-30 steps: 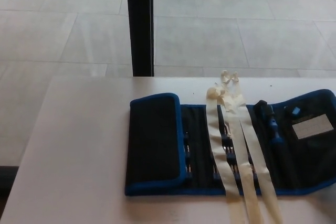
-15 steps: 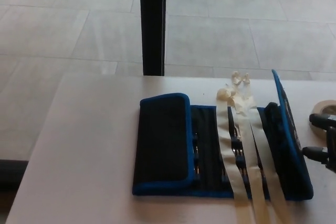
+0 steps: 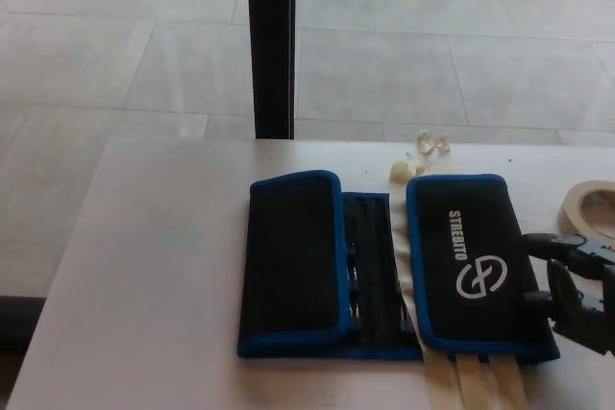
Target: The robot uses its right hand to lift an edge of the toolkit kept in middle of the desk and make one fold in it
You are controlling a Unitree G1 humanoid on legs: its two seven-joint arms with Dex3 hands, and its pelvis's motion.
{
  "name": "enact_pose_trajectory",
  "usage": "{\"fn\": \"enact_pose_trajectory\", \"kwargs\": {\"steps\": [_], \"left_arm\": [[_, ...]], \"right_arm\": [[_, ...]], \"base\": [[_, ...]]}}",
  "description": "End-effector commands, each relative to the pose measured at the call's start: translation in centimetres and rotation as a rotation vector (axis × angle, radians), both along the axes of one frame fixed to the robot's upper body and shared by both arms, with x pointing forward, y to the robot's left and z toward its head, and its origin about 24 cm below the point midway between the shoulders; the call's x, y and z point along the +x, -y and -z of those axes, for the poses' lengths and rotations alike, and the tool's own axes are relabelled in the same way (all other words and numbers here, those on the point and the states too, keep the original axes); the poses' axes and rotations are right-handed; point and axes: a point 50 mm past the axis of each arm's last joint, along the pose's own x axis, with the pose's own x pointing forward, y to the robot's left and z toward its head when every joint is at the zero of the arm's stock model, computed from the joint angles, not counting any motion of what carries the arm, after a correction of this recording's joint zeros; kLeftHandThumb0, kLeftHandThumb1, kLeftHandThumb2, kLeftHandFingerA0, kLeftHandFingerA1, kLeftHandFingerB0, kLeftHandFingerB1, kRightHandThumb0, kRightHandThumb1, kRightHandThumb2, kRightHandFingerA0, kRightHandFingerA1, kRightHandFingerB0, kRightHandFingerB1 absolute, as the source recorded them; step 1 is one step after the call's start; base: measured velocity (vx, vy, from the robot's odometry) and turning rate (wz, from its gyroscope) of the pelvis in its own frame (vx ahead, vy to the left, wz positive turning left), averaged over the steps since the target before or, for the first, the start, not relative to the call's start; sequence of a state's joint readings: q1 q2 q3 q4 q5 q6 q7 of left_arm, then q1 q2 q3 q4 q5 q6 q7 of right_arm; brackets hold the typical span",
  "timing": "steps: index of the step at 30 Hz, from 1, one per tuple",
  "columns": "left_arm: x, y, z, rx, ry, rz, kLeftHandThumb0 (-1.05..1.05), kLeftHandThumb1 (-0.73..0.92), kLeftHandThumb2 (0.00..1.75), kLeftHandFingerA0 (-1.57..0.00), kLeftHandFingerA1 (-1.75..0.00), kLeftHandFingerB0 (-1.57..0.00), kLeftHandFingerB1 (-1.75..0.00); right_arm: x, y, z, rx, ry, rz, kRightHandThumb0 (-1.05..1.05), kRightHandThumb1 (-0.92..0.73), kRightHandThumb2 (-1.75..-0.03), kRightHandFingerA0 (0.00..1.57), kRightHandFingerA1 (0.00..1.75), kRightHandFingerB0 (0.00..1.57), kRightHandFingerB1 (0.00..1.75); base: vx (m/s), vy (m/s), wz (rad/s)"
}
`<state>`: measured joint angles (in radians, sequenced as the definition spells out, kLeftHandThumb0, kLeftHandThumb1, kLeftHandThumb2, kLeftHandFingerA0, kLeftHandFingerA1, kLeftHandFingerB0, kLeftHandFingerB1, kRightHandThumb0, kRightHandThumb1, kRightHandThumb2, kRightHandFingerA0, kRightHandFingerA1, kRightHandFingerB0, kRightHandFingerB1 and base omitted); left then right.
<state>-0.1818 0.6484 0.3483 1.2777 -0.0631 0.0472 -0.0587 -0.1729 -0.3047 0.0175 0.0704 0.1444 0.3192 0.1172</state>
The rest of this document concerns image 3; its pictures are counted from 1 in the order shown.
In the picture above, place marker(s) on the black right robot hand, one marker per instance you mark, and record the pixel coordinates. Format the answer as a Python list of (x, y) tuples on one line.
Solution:
[(583, 261)]

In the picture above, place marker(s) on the black blue-trimmed toolkit pouch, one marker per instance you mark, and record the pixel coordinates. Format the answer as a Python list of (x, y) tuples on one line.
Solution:
[(288, 256)]

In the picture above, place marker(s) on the beige masking tape roll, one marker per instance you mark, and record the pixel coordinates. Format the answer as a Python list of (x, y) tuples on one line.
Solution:
[(572, 208)]

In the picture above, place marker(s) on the black vertical window post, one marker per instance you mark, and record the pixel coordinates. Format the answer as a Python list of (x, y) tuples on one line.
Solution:
[(271, 45)]

